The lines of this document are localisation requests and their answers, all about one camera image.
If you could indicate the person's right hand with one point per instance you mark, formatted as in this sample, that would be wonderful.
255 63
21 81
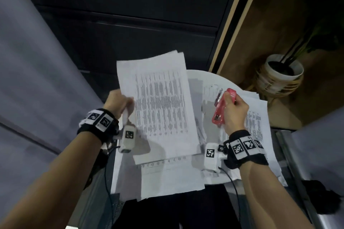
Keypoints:
236 116

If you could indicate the person's left hand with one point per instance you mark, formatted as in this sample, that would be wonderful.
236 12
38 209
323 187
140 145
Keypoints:
115 104

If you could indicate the person's right thumb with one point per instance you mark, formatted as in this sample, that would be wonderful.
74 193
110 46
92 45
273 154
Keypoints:
227 102

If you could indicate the person's left fingers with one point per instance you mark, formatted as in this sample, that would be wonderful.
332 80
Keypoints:
128 103

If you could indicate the red stapler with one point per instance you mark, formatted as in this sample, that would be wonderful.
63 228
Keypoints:
221 108

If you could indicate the printed paper sheet bundle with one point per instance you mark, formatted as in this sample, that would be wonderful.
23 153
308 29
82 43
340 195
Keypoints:
164 102

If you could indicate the person's right forearm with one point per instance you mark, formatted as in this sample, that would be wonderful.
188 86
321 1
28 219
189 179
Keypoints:
266 196

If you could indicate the person's left forearm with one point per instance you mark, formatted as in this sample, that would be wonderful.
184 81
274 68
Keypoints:
53 180

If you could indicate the black wristband with marker tags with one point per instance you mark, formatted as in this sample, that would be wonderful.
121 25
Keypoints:
246 149
99 122

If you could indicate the white plant pot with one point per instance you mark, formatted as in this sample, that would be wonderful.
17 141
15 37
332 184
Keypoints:
291 74

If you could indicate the loose white paper sheets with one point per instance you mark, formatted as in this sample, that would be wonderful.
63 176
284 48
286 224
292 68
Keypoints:
166 177

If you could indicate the black cabinet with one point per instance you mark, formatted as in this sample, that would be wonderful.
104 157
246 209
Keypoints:
134 16

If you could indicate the green leafy plant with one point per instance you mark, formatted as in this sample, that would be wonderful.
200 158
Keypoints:
319 22

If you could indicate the white wrist camera with marker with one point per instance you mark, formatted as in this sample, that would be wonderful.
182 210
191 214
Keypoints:
127 138
212 157

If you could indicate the grey metal rail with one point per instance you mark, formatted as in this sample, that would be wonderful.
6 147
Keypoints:
298 177

